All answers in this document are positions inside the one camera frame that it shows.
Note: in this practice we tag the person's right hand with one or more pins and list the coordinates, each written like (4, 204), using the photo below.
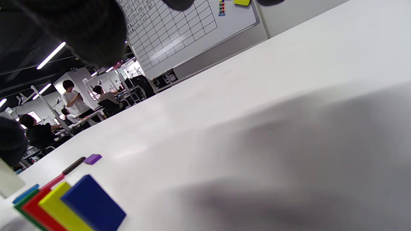
(93, 29)

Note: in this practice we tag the long ceiling light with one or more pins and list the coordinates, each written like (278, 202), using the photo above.
(42, 90)
(51, 55)

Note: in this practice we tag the black office chair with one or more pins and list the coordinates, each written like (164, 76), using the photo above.
(143, 86)

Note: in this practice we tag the whiteboard with grid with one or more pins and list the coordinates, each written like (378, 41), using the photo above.
(173, 35)

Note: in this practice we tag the white work table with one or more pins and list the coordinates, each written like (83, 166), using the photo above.
(88, 117)

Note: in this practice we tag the white metal stand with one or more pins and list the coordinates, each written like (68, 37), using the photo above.
(51, 109)

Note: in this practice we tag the purple block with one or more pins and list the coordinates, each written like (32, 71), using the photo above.
(93, 159)

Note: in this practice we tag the row of coloured magnets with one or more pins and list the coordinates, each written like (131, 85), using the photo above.
(222, 8)

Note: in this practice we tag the dark brown block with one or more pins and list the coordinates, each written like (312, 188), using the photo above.
(74, 165)

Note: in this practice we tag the yellow sticky pad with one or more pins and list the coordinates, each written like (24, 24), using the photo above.
(242, 2)

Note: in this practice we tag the thin red block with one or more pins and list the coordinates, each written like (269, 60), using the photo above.
(53, 181)

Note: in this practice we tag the cream white box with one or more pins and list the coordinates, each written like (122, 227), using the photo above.
(9, 179)

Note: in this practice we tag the dark blue block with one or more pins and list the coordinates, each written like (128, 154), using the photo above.
(93, 203)

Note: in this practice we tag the light blue block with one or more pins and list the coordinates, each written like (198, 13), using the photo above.
(24, 194)

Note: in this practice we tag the yellow block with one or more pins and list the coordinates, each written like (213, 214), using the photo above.
(59, 208)

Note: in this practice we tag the green block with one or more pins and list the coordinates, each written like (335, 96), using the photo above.
(24, 210)

